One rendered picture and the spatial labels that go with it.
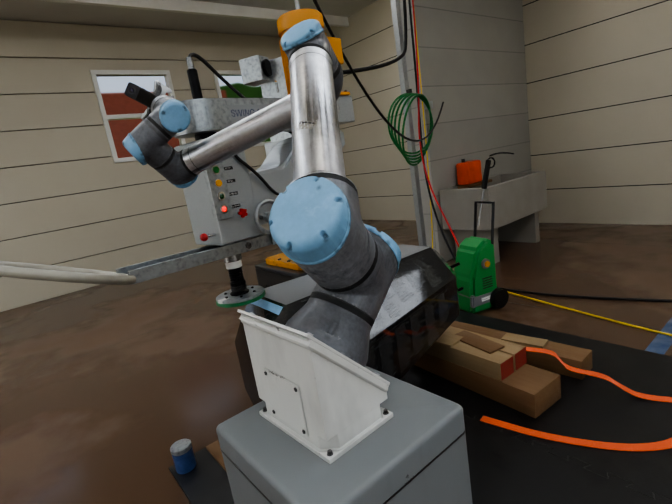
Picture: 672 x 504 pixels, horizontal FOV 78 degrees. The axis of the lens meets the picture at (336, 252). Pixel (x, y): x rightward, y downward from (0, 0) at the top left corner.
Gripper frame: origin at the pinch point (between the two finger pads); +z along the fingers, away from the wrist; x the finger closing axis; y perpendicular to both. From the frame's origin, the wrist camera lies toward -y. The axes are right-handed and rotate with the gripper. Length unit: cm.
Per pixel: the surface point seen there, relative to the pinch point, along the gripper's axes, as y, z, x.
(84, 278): -8, -48, -52
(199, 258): 33, -20, -47
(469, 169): 363, 153, 76
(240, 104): 32.6, 2.1, 13.6
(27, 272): -21, -47, -53
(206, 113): 19.8, -3.5, 4.4
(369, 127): 486, 530, 115
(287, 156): 63, 4, 3
